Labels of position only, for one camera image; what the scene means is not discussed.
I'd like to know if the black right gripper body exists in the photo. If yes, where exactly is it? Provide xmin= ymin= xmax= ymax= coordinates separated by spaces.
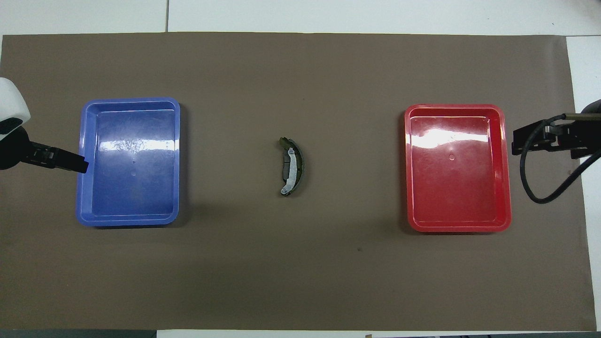
xmin=544 ymin=99 xmax=601 ymax=161

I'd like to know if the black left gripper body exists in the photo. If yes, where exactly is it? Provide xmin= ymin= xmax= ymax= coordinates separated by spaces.
xmin=0 ymin=126 xmax=36 ymax=171

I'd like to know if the blue plastic tray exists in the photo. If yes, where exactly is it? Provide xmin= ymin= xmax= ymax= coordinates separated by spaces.
xmin=76 ymin=97 xmax=181 ymax=228

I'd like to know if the red plastic tray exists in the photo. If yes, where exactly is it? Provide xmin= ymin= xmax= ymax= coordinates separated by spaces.
xmin=404 ymin=104 xmax=512 ymax=233

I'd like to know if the brown table mat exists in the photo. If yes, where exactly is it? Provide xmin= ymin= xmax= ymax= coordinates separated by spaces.
xmin=0 ymin=32 xmax=597 ymax=332

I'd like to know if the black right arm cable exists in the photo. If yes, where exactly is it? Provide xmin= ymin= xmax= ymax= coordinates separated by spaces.
xmin=520 ymin=114 xmax=601 ymax=204

